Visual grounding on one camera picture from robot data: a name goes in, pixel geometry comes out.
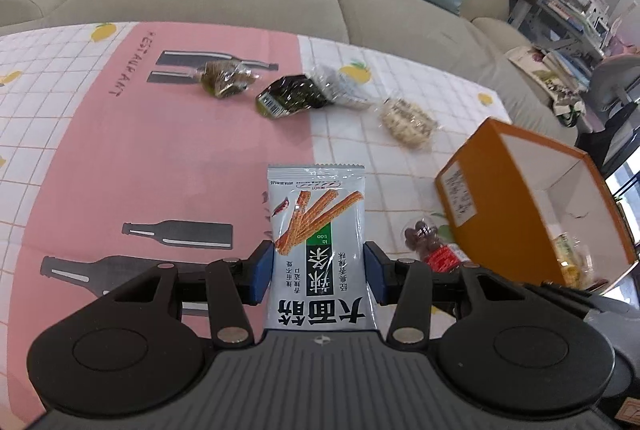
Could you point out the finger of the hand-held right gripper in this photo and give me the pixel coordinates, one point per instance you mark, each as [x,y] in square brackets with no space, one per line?
[575,302]

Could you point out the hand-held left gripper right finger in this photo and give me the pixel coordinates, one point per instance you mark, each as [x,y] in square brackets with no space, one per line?
[376,277]

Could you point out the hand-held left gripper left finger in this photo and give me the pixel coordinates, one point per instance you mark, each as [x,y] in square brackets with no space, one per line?
[260,275]

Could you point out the yellow waffle packet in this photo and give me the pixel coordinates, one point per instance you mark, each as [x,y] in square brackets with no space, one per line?
[575,272]

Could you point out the grey spicy strip packet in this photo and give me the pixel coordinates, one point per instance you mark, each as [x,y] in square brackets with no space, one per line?
[320,260]

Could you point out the clear bag of dark snacks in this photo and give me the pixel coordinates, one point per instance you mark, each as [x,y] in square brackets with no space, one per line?
[432,245]

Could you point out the orange cardboard box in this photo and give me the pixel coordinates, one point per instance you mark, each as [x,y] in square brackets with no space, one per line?
[500,190]

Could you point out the white nut bar packet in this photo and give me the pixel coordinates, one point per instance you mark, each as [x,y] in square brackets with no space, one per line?
[407,120]

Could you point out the black green snack packet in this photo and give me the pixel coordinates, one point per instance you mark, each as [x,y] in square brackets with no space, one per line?
[287,95]

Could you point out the clear grey snack packet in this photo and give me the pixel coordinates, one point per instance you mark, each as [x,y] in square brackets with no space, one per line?
[340,88]

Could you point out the brown snack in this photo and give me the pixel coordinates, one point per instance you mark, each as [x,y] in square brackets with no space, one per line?
[222,78]

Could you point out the white green tote bag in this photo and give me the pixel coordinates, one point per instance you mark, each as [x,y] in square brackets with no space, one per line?
[570,108]

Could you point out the pink white lemon tablecloth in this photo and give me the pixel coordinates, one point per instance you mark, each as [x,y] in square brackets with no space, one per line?
[100,150]

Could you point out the grey office chair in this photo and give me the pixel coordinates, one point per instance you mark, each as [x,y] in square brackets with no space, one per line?
[615,80]

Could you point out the pile of books and magazines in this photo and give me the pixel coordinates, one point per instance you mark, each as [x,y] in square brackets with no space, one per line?
[545,65]

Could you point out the white desk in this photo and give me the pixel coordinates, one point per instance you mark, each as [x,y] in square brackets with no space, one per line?
[530,10]

